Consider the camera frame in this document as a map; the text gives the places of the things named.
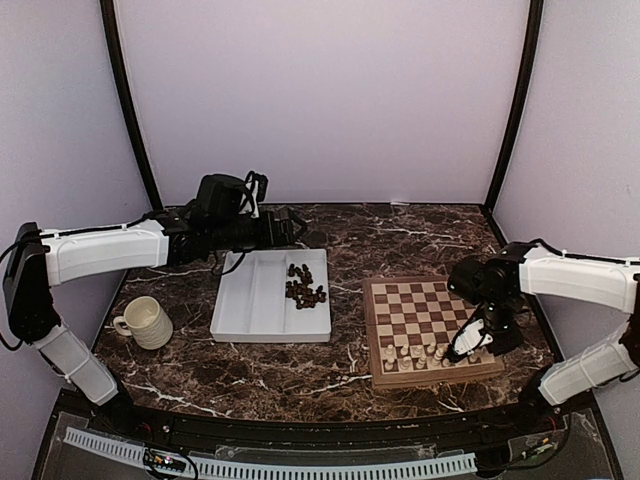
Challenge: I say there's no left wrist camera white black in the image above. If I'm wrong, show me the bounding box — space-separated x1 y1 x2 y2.
240 171 268 218

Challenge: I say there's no black frame post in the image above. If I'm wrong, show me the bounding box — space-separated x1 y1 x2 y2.
99 0 163 210
483 0 544 215

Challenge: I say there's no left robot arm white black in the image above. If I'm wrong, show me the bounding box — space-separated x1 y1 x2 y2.
1 171 308 436

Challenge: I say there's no black front rail base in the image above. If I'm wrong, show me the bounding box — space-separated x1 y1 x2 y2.
33 390 622 479

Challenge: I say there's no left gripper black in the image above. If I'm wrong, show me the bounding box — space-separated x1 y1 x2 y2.
210 207 308 252

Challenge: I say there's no white slotted cable duct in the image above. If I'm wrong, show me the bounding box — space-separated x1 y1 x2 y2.
63 427 477 479

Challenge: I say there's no dark chess pieces pile upper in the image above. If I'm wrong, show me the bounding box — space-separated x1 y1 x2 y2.
287 263 313 283

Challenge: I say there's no black right frame post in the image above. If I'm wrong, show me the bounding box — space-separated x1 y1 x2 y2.
483 0 544 215

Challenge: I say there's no wooden chess board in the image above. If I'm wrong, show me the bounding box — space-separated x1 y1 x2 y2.
363 276 504 390

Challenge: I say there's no cream ribbed ceramic mug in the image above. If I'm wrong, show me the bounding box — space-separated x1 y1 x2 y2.
112 296 173 351

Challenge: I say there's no dark chess pieces pile lower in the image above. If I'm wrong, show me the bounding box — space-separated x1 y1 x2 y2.
285 281 328 310

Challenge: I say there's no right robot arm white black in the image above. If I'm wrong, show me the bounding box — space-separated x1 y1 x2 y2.
447 239 639 434

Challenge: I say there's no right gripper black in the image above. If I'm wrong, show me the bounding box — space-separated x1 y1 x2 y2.
476 294 526 356

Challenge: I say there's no white plastic divided tray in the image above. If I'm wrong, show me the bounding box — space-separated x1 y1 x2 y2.
210 249 331 344

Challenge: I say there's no white chess queen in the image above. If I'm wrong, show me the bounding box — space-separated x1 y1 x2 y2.
431 347 446 368

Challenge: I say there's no black left frame post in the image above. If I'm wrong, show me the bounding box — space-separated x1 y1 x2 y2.
99 0 163 210

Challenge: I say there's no dark chess pieces pile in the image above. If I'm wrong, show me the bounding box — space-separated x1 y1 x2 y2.
287 263 313 283
285 281 328 310

